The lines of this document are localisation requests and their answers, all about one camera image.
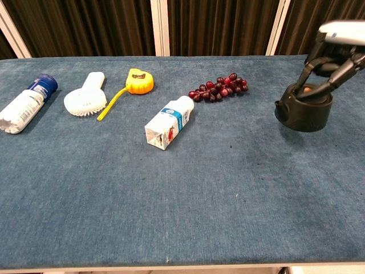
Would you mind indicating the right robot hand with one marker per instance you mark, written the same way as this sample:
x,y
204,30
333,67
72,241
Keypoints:
x,y
336,57

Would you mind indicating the black round pot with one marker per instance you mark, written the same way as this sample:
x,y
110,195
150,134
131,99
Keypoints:
x,y
305,109

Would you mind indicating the red grape bunch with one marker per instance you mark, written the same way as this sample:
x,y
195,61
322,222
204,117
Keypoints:
x,y
219,88

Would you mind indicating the white and blue milk carton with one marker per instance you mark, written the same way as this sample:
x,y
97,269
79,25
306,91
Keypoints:
x,y
169,122

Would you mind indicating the yellow tape measure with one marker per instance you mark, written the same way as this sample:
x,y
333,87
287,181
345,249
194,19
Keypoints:
x,y
137,82

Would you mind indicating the blue table cloth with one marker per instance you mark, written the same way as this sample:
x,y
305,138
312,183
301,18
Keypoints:
x,y
171,185

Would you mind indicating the black curtain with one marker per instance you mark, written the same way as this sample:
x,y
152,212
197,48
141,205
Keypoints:
x,y
85,25

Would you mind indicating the white handheld fan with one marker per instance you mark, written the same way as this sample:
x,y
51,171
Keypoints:
x,y
85,98

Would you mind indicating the white and blue spray can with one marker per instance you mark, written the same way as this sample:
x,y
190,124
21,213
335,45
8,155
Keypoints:
x,y
27,104

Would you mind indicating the white frame post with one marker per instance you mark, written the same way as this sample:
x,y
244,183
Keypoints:
x,y
160,27
12,37
279,27

